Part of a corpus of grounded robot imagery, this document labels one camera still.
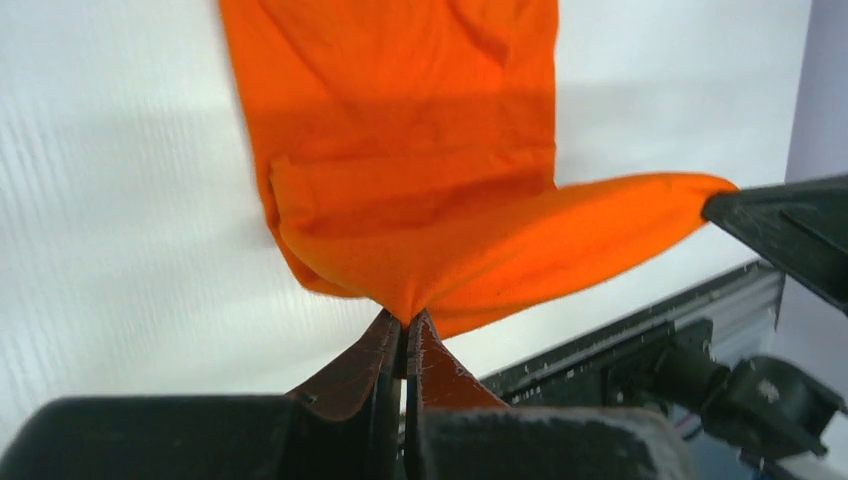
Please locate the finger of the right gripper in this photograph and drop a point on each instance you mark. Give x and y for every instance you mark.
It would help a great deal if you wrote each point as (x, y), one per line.
(800, 228)

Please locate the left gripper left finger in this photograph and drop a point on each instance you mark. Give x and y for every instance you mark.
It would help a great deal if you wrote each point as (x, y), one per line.
(341, 423)

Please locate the aluminium table frame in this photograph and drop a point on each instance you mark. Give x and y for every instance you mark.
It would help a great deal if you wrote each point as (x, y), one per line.
(742, 303)

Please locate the orange t shirt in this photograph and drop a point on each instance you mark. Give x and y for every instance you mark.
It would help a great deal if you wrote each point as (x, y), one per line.
(405, 151)

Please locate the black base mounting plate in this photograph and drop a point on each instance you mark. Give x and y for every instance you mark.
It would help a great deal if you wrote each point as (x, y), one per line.
(595, 369)

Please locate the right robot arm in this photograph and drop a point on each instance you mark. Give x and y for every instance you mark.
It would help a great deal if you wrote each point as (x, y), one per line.
(764, 405)

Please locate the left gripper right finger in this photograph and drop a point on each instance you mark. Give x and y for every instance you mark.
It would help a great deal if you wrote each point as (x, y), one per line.
(458, 429)

